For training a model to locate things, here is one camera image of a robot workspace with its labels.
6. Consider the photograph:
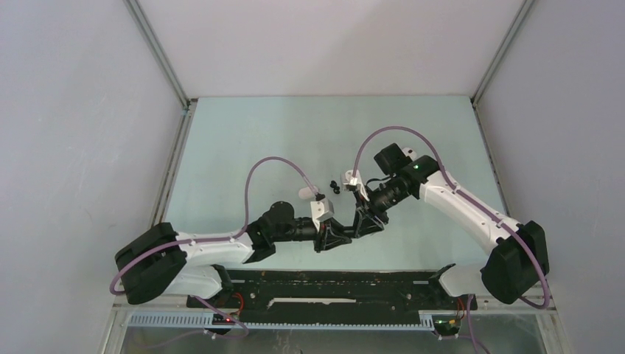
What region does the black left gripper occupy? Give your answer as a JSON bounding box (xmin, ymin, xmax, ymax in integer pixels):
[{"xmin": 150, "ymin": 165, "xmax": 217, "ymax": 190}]
[{"xmin": 272, "ymin": 216, "xmax": 351, "ymax": 252}]

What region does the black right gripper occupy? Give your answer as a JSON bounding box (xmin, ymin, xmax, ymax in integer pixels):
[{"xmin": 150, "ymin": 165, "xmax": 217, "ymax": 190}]
[{"xmin": 353, "ymin": 178, "xmax": 411, "ymax": 238}]

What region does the white oval charging case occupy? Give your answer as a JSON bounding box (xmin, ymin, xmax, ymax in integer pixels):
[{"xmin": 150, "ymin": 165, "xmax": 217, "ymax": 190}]
[{"xmin": 298, "ymin": 186, "xmax": 318, "ymax": 200}]

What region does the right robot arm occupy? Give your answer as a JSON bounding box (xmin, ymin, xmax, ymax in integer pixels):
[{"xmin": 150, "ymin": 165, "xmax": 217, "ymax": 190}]
[{"xmin": 342, "ymin": 144, "xmax": 549, "ymax": 308}]

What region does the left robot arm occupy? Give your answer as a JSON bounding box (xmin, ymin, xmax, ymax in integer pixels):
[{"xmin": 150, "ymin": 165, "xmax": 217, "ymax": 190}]
[{"xmin": 114, "ymin": 201, "xmax": 355, "ymax": 308}]

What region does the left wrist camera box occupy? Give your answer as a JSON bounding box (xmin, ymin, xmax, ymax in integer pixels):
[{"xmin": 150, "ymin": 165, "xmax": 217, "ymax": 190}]
[{"xmin": 310, "ymin": 198, "xmax": 335, "ymax": 232}]

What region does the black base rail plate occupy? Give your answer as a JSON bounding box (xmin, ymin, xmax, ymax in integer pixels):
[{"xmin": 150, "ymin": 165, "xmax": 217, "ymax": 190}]
[{"xmin": 207, "ymin": 270, "xmax": 478, "ymax": 321}]

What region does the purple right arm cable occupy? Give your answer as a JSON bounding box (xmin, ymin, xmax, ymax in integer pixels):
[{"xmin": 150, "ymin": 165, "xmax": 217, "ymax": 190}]
[{"xmin": 351, "ymin": 125, "xmax": 553, "ymax": 354}]

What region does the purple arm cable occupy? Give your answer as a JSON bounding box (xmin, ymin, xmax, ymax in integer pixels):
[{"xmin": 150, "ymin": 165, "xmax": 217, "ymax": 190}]
[
  {"xmin": 109, "ymin": 156, "xmax": 324, "ymax": 341},
  {"xmin": 351, "ymin": 125, "xmax": 553, "ymax": 354}
]

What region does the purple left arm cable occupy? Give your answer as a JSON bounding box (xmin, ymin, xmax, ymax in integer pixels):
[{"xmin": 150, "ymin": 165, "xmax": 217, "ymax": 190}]
[{"xmin": 109, "ymin": 156, "xmax": 324, "ymax": 341}]

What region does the white cable duct strip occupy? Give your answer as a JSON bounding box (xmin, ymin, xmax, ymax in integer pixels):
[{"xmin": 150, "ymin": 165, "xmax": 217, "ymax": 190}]
[{"xmin": 127, "ymin": 311, "xmax": 434, "ymax": 331}]

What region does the aluminium frame rail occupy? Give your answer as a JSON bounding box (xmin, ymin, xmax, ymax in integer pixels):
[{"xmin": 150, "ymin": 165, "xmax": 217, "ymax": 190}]
[{"xmin": 109, "ymin": 293, "xmax": 489, "ymax": 324}]

